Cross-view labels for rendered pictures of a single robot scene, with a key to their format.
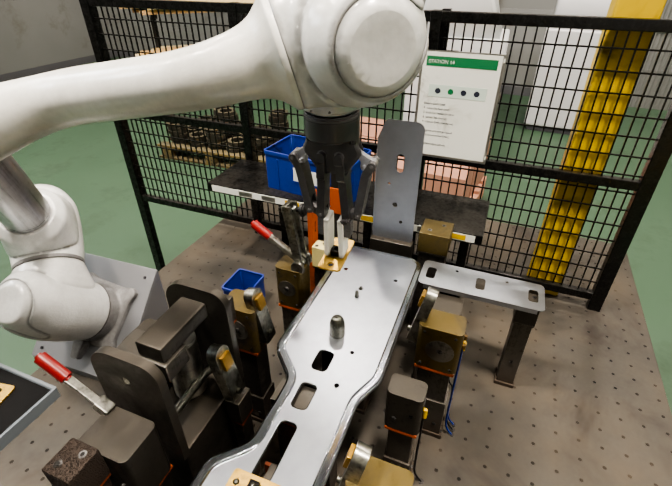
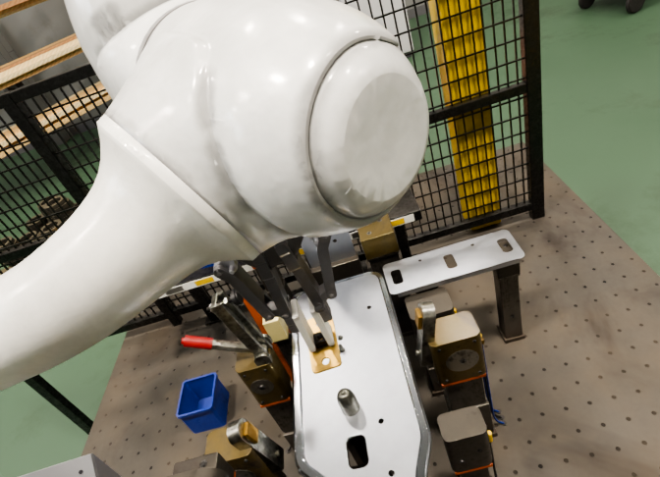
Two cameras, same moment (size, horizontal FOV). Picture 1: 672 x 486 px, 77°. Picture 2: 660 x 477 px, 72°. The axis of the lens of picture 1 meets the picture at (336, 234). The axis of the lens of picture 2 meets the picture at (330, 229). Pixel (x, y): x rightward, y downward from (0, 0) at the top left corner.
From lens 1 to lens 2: 18 cm
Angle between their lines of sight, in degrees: 12
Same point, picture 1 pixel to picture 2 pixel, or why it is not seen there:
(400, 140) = not seen: hidden behind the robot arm
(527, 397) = (542, 339)
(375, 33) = (370, 122)
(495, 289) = (467, 258)
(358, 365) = (397, 432)
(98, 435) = not seen: outside the picture
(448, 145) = not seen: hidden behind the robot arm
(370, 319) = (373, 368)
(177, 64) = (21, 310)
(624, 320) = (569, 212)
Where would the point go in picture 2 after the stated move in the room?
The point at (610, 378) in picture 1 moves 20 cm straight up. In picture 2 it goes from (594, 275) to (598, 216)
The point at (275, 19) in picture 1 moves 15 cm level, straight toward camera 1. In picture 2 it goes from (168, 166) to (425, 413)
